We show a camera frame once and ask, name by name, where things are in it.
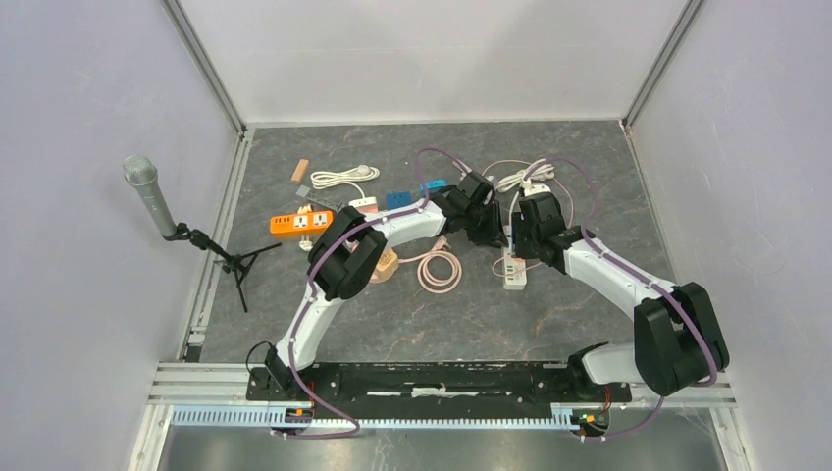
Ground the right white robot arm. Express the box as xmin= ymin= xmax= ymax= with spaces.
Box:
xmin=511 ymin=191 xmax=730 ymax=400

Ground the round pink socket base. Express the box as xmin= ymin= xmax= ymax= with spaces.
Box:
xmin=370 ymin=249 xmax=399 ymax=284

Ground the silver microphone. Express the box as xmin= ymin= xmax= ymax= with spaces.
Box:
xmin=123 ymin=155 xmax=177 ymax=238

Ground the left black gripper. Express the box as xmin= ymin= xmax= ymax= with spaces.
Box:
xmin=463 ymin=200 xmax=508 ymax=250

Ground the gray black flat tool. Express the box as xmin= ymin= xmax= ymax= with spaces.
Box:
xmin=295 ymin=185 xmax=344 ymax=212

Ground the white coiled cord with plug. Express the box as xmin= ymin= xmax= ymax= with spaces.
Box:
xmin=309 ymin=164 xmax=381 ymax=199

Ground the small white power strip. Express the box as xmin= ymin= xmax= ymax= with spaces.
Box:
xmin=502 ymin=247 xmax=527 ymax=290

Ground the pink white plug adapter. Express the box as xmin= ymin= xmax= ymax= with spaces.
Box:
xmin=348 ymin=196 xmax=379 ymax=214

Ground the small brown wooden block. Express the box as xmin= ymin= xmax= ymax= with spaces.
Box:
xmin=290 ymin=159 xmax=310 ymax=183

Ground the light blue adapter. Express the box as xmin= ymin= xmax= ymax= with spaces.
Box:
xmin=417 ymin=180 xmax=447 ymax=194

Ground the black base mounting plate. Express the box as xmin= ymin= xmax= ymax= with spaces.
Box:
xmin=246 ymin=361 xmax=632 ymax=420

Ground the thin pink usb cable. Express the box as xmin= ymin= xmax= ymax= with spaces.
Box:
xmin=481 ymin=159 xmax=577 ymax=278

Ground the blue cube adapter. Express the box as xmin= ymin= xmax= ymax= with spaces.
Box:
xmin=385 ymin=191 xmax=413 ymax=210

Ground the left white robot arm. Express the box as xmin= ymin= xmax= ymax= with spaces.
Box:
xmin=265 ymin=172 xmax=508 ymax=400

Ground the pink coiled cable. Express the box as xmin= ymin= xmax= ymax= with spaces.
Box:
xmin=397 ymin=236 xmax=464 ymax=295

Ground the orange power strip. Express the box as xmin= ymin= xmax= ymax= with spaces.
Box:
xmin=269 ymin=210 xmax=335 ymax=238

